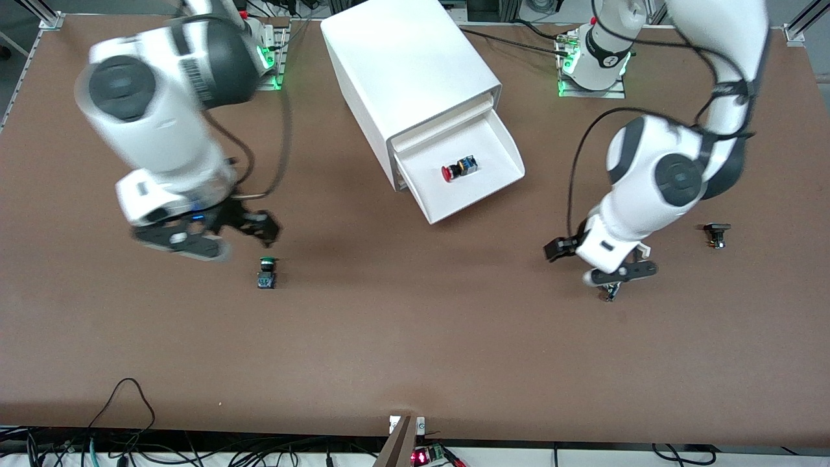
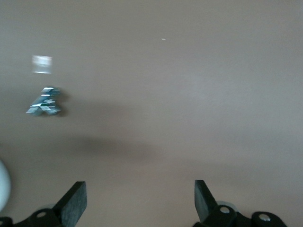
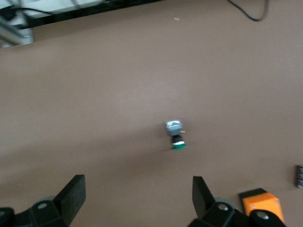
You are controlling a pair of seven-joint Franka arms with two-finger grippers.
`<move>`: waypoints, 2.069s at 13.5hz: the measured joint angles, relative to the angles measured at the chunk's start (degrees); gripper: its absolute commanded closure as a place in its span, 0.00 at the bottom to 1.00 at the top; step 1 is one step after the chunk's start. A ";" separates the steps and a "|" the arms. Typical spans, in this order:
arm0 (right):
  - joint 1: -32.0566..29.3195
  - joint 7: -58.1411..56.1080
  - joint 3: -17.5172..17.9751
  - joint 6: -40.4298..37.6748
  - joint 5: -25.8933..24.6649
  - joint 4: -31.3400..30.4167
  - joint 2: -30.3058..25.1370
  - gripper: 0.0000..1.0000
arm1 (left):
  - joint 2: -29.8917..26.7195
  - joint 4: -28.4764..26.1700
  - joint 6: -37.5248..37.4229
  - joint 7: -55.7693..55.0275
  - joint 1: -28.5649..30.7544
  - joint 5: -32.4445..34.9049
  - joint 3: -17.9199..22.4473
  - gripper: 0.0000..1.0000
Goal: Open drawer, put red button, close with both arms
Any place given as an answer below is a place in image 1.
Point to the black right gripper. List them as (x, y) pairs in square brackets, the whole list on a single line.
[(241, 219)]

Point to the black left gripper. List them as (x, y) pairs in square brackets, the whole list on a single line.
[(558, 248)]

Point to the red push button switch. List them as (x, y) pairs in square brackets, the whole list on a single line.
[(457, 170)]

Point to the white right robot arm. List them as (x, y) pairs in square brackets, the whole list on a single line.
[(162, 130)]

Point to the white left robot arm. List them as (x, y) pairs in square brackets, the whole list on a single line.
[(648, 188)]

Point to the circuit board with red light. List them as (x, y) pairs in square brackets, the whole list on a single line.
[(421, 457)]

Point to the green push button switch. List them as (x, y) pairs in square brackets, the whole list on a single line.
[(266, 280)]

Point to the small metal toggle switch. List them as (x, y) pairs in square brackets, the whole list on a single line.
[(611, 293)]

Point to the aluminium arm base plate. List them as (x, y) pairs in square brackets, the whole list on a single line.
[(616, 95), (275, 83)]

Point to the black push button switch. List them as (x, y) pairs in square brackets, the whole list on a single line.
[(716, 228)]

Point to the white mounting bracket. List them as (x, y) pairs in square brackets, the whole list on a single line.
[(420, 425)]

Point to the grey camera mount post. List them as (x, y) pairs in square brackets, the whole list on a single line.
[(397, 451)]

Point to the aluminium frame profile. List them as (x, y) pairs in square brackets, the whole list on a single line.
[(794, 32), (48, 21)]

